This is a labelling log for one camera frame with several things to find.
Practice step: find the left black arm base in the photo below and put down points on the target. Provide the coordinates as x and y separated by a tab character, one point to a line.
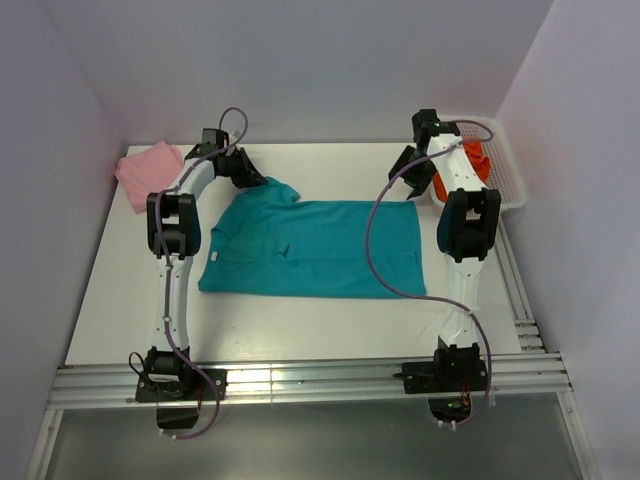
195	389

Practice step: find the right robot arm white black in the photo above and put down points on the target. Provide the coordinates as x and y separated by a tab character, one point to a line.
467	227

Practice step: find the white plastic basket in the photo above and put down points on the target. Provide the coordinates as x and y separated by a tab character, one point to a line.
504	175

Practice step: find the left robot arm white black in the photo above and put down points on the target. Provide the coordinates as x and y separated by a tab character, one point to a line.
174	237

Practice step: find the black box under rail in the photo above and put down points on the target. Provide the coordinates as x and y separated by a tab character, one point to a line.
176	418

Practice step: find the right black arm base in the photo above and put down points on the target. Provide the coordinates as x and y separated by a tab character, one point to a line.
443	376

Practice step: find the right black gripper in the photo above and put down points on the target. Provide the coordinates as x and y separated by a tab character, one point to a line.
420	183

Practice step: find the orange t-shirt in basket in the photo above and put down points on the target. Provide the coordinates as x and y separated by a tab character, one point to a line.
455	171

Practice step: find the aluminium mounting rail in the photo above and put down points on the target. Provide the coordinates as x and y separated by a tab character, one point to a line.
112	386

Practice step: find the folded pink t-shirt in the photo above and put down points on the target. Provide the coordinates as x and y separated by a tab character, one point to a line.
147	172

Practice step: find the teal t-shirt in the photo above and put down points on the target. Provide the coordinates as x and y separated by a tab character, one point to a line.
270	242

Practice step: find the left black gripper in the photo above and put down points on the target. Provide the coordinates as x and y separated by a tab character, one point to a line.
250	176

